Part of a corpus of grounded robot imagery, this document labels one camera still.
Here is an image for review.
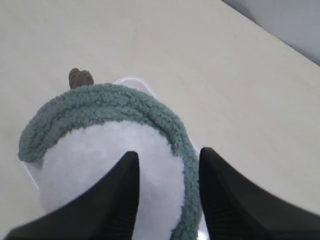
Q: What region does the white plastic tray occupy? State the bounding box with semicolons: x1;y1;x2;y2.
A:
18;75;211;240

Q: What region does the dark green fuzzy fabric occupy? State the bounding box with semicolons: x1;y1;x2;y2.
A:
17;83;205;240

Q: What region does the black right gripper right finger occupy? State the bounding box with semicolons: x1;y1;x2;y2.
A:
198;147;320;240

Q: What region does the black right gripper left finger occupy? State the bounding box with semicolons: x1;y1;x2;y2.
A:
5;151;140;240

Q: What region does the white curtain backdrop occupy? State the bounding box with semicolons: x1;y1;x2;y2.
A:
224;0;320;65

